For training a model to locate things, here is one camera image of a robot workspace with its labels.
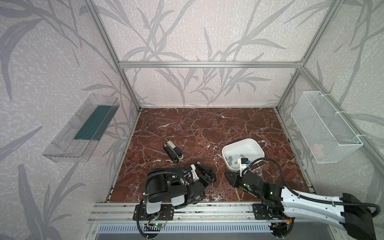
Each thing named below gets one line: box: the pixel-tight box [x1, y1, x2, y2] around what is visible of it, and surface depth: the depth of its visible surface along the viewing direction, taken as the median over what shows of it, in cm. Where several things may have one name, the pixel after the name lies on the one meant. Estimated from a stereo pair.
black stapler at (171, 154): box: [163, 144, 179, 164], surface depth 93 cm
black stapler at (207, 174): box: [196, 161, 216, 185], surface depth 78 cm
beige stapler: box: [167, 140, 184, 160], surface depth 95 cm
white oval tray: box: [221, 138, 265, 172], surface depth 96 cm
